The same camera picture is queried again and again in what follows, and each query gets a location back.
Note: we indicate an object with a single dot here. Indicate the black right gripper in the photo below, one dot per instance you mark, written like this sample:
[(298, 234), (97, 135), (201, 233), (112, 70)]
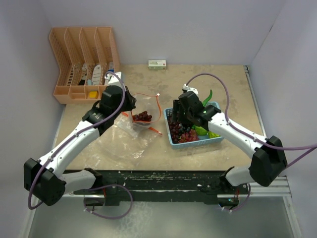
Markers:
[(177, 105)]

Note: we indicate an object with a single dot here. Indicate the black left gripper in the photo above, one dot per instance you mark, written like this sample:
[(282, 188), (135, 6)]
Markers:
[(131, 101)]

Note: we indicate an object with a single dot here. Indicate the light blue plastic basket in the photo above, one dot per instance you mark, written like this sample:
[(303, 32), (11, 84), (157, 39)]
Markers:
[(204, 140)]

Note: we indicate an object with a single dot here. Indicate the clear zip top bag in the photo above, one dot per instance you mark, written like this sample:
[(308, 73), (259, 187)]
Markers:
[(134, 130)]

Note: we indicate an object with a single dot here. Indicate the dark red grape bunch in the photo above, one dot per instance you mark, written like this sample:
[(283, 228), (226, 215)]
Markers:
[(177, 129)]

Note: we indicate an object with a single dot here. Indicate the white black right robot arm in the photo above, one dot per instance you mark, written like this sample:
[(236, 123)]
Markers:
[(267, 158)]

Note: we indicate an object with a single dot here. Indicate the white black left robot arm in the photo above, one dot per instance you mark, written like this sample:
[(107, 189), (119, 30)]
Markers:
[(45, 179)]

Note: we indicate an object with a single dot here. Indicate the green chili pepper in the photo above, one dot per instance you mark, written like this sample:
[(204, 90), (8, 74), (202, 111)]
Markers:
[(208, 98)]

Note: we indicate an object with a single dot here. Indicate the green custard apple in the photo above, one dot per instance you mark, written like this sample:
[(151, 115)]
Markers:
[(201, 131)]

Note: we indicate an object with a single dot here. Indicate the yellow block in organizer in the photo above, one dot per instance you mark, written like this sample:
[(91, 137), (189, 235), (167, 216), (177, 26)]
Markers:
[(93, 95)]

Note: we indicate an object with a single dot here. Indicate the white bottle in organizer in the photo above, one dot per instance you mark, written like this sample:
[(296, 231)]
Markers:
[(96, 76)]

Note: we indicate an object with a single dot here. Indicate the small green white box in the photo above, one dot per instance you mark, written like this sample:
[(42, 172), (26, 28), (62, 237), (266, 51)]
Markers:
[(157, 64)]

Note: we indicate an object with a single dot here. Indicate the yellow-green custard apple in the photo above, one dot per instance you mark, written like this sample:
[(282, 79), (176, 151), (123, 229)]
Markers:
[(213, 134)]

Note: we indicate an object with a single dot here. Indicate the orange plastic file organizer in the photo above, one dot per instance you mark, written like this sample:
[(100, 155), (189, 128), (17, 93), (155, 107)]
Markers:
[(77, 51)]

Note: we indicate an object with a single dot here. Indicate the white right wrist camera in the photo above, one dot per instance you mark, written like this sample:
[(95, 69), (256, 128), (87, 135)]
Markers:
[(186, 88)]

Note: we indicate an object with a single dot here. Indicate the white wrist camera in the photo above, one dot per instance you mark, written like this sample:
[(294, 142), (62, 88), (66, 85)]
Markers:
[(186, 88), (111, 80)]

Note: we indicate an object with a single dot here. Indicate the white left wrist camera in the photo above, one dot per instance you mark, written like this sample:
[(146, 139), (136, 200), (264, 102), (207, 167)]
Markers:
[(111, 80)]

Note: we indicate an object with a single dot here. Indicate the black metal base frame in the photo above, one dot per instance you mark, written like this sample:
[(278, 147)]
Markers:
[(207, 187)]

